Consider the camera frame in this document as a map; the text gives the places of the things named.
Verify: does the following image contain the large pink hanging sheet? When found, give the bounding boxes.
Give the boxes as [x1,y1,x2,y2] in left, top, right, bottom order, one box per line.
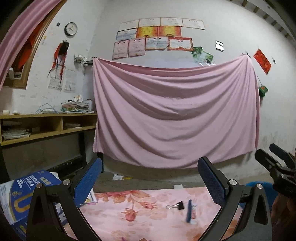
[93,55,260,169]

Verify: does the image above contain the blue printed carton box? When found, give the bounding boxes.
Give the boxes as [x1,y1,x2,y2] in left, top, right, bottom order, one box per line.
[1,170,61,240]

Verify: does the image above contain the white paper scrap on floor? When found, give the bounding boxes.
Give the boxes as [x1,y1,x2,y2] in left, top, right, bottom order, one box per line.
[112,173,124,181]

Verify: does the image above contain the black binder clip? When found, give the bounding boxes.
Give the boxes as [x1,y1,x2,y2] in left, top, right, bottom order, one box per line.
[166,201,185,210]

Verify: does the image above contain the pink window curtain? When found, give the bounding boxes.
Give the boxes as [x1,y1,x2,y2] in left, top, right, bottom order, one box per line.
[1,0,60,86]

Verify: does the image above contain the red paper wall poster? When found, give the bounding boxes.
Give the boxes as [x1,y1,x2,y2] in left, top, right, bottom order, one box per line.
[253,48,271,75]

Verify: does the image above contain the floral pink bedspread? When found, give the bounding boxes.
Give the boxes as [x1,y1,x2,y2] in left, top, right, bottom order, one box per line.
[62,186,243,241]

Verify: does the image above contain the wall certificates cluster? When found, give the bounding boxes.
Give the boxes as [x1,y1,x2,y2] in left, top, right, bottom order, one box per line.
[112,17,205,60]

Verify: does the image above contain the blue plastic bucket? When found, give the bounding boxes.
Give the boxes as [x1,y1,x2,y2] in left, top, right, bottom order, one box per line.
[239,181,280,209]

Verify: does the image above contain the round wall clock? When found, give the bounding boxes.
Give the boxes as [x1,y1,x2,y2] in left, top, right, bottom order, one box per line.
[64,22,78,37]

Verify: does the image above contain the white square floor paper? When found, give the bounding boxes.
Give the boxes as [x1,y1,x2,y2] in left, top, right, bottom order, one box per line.
[173,184,184,189]

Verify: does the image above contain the person right hand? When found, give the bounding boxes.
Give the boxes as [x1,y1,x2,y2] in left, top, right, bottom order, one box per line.
[271,194,296,241]

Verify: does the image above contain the stack of papers on shelf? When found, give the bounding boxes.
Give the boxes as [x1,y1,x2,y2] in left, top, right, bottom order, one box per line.
[61,95,93,113]

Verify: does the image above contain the green photo on wall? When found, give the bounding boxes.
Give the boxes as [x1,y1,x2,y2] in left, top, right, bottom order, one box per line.
[191,47,214,64]

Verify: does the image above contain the small silver wall sticker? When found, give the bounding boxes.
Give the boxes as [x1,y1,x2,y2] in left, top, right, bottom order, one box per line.
[215,40,224,52]

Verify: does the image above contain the red black hanging tassel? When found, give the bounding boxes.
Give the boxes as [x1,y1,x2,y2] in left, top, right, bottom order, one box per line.
[48,40,70,82]

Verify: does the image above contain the wooden window frame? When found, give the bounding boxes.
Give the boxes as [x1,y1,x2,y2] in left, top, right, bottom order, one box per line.
[4,1,67,89]

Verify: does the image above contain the wooden wall shelf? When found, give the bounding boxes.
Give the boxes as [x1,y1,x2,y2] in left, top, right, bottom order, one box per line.
[1,113,97,147]

